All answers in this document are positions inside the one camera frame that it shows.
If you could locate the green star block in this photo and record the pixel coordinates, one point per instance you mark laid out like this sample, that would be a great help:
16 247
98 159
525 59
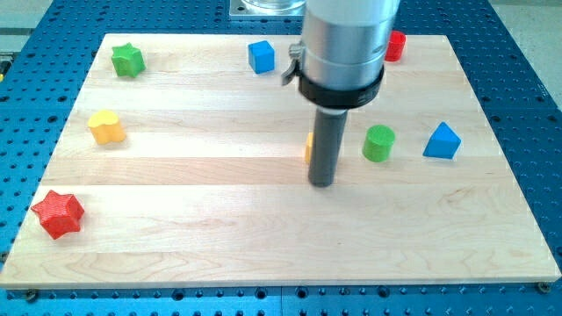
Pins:
127 60

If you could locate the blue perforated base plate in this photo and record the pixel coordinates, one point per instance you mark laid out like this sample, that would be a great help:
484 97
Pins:
44 80

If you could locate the red cylinder block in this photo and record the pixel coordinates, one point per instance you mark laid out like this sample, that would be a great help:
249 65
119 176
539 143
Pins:
395 47

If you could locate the green cylinder block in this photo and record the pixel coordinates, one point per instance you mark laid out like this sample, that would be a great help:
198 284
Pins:
379 140

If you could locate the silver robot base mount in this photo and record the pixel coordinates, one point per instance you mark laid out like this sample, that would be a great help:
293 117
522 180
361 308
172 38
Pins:
254 8

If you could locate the blue cube block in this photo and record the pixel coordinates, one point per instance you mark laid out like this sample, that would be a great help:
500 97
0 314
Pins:
261 57

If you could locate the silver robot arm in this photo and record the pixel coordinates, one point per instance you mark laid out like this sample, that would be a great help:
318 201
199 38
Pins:
339 59

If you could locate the blue triangle block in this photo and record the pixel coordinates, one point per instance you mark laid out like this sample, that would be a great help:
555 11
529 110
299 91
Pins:
443 143

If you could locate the red star block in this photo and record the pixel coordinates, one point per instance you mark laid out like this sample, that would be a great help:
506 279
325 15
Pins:
59 214

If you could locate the light wooden board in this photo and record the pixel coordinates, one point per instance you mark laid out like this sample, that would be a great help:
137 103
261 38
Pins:
209 188

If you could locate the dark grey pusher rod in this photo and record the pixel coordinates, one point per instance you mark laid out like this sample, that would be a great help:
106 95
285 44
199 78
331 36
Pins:
327 139

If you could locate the yellow hexagon block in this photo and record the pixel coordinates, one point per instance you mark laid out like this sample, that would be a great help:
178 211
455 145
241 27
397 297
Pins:
308 148

